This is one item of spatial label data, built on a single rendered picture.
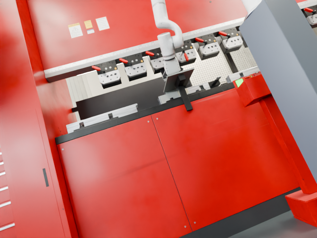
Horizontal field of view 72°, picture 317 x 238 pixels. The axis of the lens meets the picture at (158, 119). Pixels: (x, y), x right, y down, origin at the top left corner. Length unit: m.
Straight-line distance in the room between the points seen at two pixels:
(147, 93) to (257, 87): 1.15
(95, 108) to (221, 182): 1.31
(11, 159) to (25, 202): 0.24
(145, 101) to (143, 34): 0.65
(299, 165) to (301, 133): 0.30
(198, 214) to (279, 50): 0.95
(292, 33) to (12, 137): 1.46
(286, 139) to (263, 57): 0.46
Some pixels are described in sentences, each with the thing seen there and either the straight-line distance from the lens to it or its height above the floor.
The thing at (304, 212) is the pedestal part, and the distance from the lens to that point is 1.35.
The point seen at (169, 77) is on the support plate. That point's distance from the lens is 1.37.
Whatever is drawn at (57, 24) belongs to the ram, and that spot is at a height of 1.75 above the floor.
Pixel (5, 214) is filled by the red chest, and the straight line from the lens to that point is 1.83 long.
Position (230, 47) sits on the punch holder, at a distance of 1.86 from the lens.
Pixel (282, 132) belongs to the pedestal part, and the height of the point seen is 0.45.
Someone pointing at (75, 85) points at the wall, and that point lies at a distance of 4.20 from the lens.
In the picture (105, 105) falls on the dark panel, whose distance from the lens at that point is 2.12.
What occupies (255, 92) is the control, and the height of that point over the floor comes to 0.69.
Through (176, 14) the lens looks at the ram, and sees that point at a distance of 1.93.
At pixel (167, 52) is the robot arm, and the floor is 1.16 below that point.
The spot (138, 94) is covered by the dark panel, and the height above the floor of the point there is 1.23.
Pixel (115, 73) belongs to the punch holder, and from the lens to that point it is 1.63.
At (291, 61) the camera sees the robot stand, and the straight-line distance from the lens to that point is 1.05.
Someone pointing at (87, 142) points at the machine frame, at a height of 0.78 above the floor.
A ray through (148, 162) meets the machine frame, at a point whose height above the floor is 0.55.
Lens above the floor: 0.48
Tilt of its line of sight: 13 degrees up
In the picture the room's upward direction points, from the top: 20 degrees counter-clockwise
